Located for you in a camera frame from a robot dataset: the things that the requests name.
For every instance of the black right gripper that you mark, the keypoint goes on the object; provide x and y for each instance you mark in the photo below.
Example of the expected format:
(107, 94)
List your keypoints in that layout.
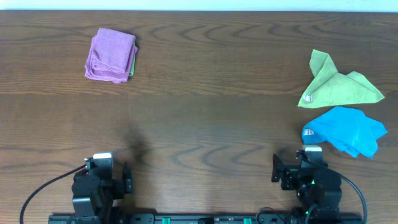
(286, 178)

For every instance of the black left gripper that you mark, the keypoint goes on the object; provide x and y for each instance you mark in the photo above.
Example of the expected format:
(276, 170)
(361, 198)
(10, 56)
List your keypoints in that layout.
(118, 185)

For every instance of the light green microfiber cloth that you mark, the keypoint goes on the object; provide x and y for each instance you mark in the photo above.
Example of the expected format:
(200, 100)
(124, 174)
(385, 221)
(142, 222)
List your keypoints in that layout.
(329, 87)

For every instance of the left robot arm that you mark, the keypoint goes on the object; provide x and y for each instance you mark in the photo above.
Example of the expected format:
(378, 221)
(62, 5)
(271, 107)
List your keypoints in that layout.
(95, 190)

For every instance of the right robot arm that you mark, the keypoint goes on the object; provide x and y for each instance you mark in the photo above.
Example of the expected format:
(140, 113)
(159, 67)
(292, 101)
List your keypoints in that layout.
(317, 188)

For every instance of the crumpled blue cloth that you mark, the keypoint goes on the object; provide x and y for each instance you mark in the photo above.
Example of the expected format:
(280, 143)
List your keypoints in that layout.
(347, 129)

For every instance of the folded green cloth under purple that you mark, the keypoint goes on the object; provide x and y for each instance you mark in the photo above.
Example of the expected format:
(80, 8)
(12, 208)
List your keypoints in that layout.
(133, 61)

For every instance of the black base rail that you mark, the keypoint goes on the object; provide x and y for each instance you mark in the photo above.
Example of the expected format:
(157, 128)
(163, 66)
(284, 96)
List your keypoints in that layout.
(148, 218)

